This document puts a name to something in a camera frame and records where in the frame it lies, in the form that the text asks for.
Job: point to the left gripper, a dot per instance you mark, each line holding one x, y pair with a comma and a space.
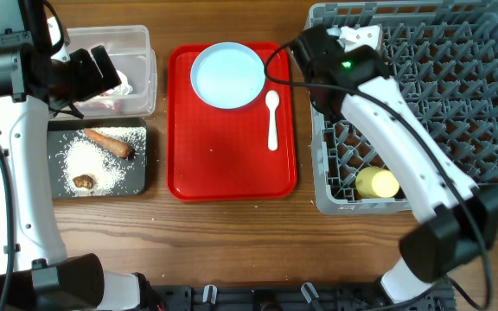
92, 85

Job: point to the red snack wrapper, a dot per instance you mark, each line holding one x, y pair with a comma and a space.
99, 104

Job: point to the white tissue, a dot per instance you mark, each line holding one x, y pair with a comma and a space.
124, 89

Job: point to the white rice grains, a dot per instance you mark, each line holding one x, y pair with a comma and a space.
89, 160

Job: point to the orange carrot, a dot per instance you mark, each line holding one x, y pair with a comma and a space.
118, 148

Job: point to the brown food scrap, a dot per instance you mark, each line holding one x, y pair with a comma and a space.
84, 181

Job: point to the light blue plate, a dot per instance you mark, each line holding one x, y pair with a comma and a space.
227, 75

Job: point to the yellow plastic cup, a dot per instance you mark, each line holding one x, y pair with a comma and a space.
373, 182

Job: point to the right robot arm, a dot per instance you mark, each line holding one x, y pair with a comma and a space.
458, 221

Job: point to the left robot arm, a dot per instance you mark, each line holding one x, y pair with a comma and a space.
36, 273

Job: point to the clear plastic waste bin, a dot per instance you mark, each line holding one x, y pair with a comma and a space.
131, 53

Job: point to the black waste tray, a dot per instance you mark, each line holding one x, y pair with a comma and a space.
136, 181

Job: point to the grey dishwasher rack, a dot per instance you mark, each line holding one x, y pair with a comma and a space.
444, 54

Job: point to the red serving tray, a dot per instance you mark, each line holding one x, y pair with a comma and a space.
215, 154

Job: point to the white plastic spoon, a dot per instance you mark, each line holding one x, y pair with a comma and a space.
272, 103

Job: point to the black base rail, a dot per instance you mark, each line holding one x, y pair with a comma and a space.
344, 297

